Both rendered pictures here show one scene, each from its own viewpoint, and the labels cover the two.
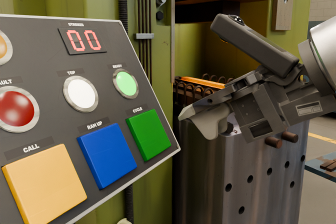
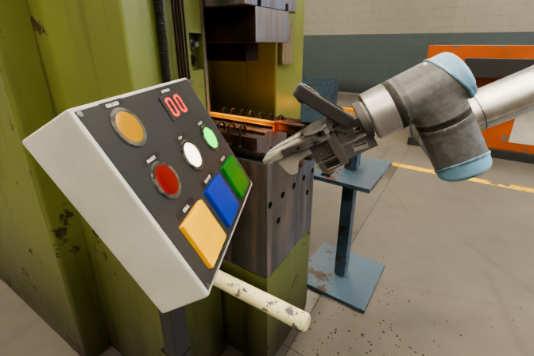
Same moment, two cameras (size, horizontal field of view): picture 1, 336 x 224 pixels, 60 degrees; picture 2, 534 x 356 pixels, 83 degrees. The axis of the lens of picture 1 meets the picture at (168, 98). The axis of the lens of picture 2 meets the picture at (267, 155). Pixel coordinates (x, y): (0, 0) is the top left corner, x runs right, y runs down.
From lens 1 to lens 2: 0.24 m
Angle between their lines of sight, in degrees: 25
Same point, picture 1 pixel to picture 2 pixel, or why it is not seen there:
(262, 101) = (334, 145)
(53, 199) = (213, 241)
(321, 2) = not seen: hidden behind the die
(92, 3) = (135, 53)
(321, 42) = (371, 106)
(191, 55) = not seen: hidden behind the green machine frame
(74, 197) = (221, 237)
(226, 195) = (268, 211)
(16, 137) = (176, 203)
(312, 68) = (365, 122)
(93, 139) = (214, 190)
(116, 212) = not seen: hidden behind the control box
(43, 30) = (151, 103)
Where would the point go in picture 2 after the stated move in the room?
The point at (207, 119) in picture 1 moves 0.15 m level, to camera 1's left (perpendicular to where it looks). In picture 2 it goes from (291, 160) to (214, 173)
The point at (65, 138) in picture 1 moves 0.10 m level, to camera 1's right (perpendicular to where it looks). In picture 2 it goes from (198, 194) to (257, 183)
